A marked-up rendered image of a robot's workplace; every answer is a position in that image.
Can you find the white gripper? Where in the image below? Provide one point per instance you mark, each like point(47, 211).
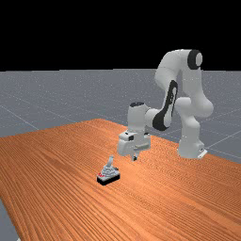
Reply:
point(128, 142)

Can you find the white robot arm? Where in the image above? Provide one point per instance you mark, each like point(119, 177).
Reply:
point(191, 91)

